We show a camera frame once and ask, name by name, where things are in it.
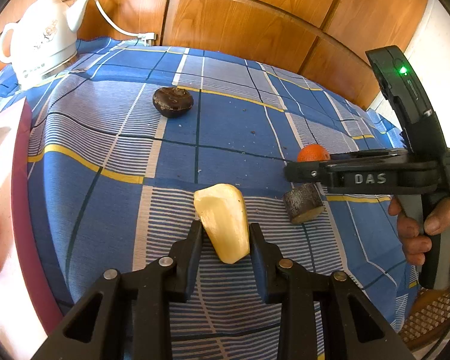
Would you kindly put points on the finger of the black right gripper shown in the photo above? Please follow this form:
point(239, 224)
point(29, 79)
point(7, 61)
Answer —
point(303, 172)

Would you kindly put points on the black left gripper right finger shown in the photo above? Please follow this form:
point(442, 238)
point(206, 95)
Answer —
point(282, 281)

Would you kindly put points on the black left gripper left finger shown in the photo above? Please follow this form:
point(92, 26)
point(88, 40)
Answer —
point(169, 279)

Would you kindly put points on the dark-skinned cut fruit chunk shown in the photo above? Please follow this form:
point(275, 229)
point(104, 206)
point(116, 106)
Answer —
point(303, 203)

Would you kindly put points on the orange mandarin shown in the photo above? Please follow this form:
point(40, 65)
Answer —
point(313, 153)

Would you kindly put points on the pale yellow fruit slice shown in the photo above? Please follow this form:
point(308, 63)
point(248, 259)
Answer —
point(222, 212)

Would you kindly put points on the dark brown round fruit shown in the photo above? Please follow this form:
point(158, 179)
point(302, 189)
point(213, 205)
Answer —
point(172, 102)

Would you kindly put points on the person's right hand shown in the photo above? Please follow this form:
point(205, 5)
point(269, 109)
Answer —
point(414, 244)

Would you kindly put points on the woven rattan chair seat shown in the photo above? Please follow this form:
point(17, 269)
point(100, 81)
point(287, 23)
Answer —
point(428, 319)

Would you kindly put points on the blue plaid tablecloth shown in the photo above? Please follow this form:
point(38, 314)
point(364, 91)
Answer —
point(111, 180)

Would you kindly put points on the pink-rimmed white tray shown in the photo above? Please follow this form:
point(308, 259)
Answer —
point(27, 310)

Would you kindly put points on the white ceramic electric kettle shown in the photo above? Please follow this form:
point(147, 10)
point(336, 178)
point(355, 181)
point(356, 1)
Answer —
point(42, 41)

